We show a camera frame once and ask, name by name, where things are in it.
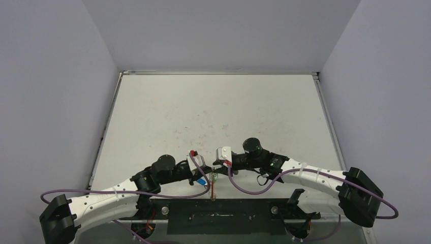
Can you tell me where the large keyring with red sleeve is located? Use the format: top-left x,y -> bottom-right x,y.
208,167 -> 217,201

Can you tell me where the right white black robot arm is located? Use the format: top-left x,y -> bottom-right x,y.
213,138 -> 384,228

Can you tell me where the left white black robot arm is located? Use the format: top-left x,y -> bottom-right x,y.
39,151 -> 211,243

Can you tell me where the blue key tag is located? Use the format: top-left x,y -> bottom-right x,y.
196,178 -> 207,186

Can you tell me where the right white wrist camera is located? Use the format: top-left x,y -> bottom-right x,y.
215,146 -> 232,165

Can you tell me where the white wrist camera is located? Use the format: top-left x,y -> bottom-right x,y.
187,150 -> 206,175
215,146 -> 232,165

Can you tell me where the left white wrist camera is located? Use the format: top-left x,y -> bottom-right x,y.
187,150 -> 206,175

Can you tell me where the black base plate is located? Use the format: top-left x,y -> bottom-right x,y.
125,198 -> 321,235

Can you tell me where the aluminium frame rail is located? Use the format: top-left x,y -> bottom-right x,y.
70,198 -> 374,224

